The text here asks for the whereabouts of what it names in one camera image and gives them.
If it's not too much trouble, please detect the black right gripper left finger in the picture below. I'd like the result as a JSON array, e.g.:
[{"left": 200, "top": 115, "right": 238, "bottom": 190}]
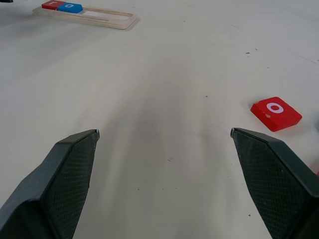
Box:
[{"left": 0, "top": 129, "right": 100, "bottom": 239}]

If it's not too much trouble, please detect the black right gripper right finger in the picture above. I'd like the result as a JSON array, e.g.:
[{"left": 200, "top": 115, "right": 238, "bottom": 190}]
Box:
[{"left": 230, "top": 127, "right": 319, "bottom": 239}]

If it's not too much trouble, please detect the red letter o tile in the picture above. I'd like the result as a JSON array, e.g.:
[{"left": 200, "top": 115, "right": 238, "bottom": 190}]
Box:
[{"left": 250, "top": 96, "right": 303, "bottom": 132}]

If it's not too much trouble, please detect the long wooden letter tray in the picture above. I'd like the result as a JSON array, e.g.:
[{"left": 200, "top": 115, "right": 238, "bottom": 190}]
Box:
[{"left": 32, "top": 6, "right": 138, "bottom": 31}]

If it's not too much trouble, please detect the blue letter o tile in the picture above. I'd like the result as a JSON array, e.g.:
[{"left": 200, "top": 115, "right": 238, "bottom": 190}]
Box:
[{"left": 56, "top": 2, "right": 83, "bottom": 14}]

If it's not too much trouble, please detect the red letter r tile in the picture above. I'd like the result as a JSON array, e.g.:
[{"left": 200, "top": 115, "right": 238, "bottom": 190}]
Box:
[{"left": 41, "top": 0, "right": 67, "bottom": 11}]

